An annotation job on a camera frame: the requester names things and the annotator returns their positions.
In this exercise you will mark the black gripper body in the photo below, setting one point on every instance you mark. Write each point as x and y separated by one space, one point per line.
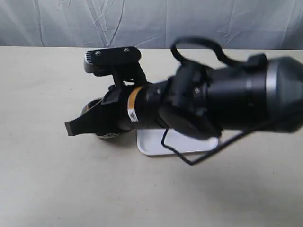
132 108

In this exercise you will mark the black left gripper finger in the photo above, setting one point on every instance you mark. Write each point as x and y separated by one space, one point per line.
98 119

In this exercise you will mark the white rectangular plastic tray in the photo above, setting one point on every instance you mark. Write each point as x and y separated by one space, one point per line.
154 144

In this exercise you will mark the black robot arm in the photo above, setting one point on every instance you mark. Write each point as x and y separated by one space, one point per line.
202 102

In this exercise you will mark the white patterned ceramic bowl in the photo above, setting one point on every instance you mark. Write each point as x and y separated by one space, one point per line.
90 105

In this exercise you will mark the grey wrinkled backdrop cloth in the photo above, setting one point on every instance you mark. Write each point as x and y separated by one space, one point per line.
235 24

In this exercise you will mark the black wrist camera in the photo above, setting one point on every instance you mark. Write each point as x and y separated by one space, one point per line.
122 63

